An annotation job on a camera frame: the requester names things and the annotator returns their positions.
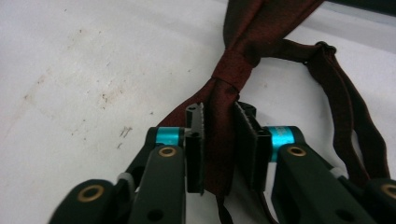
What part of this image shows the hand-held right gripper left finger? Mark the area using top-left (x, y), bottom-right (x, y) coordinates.
top-left (129, 102), bottom-right (206, 224)

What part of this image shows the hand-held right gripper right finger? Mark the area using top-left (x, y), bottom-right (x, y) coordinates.
top-left (233, 101), bottom-right (375, 224)

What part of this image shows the dark red bow tie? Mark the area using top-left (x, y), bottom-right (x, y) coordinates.
top-left (155, 0), bottom-right (391, 224)

